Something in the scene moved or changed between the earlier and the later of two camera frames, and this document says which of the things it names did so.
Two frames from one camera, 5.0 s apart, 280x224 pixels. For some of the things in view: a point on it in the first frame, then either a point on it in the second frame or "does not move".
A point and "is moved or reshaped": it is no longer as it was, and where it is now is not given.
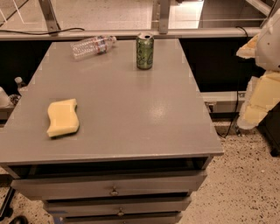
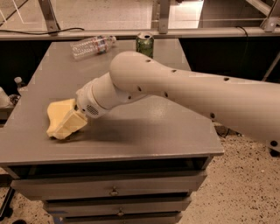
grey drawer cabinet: [144, 142] does not move
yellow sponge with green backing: [64, 121] is moved or reshaped
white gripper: [269, 48] to [87, 102]
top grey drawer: [108, 185] does not move
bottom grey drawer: [123, 218] does not move
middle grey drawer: [115, 206] does not move
